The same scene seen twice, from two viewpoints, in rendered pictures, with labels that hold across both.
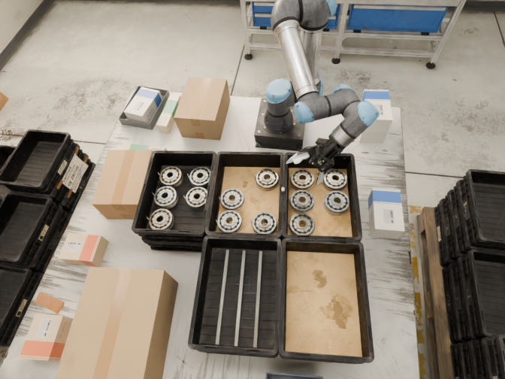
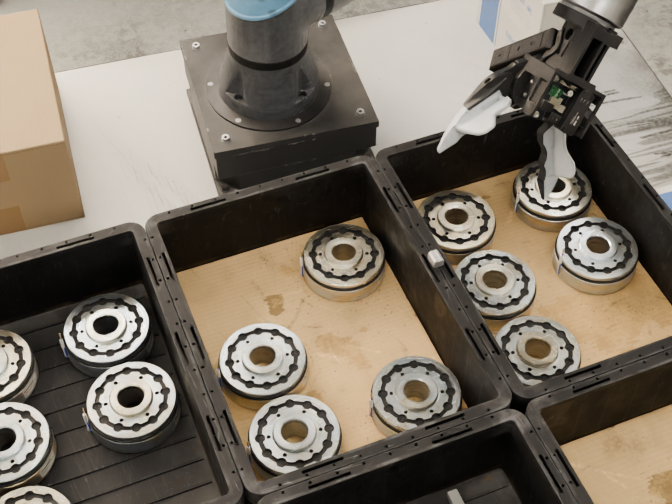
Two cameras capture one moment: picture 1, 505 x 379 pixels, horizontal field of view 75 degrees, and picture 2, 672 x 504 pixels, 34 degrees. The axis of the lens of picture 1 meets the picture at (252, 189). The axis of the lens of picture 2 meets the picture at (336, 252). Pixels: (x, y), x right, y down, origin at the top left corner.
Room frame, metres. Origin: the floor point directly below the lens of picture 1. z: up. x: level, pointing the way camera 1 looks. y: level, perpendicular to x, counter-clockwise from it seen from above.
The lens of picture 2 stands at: (0.04, 0.41, 1.92)
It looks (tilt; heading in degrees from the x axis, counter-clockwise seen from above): 50 degrees down; 327
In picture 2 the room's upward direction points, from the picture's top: straight up
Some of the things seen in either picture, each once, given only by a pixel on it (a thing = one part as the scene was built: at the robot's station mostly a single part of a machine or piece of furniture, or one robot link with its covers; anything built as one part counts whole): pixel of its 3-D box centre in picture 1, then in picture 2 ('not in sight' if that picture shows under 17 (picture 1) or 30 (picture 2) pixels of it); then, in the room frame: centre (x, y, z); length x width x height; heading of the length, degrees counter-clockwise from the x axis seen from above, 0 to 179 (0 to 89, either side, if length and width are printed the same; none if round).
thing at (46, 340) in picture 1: (46, 337); not in sight; (0.25, 0.90, 0.74); 0.16 x 0.12 x 0.07; 169
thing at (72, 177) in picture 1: (74, 173); not in sight; (1.29, 1.12, 0.41); 0.31 x 0.02 x 0.16; 163
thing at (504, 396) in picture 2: (246, 192); (317, 310); (0.67, 0.02, 0.92); 0.40 x 0.30 x 0.02; 169
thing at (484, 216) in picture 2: (302, 178); (455, 219); (0.74, -0.23, 0.86); 0.10 x 0.10 x 0.01
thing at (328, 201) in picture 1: (337, 201); (597, 248); (0.60, -0.34, 0.86); 0.10 x 0.10 x 0.01
